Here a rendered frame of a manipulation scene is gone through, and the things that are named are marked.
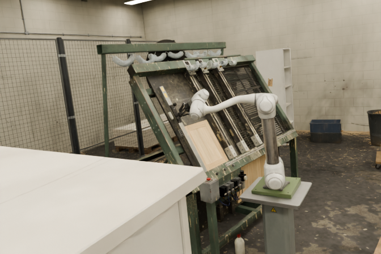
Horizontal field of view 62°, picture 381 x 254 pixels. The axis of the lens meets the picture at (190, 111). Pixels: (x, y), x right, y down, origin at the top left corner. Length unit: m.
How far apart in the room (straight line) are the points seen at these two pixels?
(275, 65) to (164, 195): 6.55
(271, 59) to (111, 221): 6.64
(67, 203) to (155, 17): 9.80
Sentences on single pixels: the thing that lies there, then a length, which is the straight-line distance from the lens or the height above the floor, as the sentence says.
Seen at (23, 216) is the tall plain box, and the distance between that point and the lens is 0.42.
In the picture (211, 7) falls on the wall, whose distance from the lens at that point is 9.10.
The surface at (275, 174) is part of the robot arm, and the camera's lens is 2.57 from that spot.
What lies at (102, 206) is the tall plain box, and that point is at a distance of 0.39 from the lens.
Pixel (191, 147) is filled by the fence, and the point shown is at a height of 1.13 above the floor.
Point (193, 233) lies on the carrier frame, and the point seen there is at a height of 0.42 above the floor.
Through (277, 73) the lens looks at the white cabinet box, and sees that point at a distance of 6.89.
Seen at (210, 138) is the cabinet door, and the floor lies 1.13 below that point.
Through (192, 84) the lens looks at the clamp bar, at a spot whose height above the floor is 1.69.
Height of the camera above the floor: 1.90
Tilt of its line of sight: 8 degrees down
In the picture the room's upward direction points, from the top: 6 degrees counter-clockwise
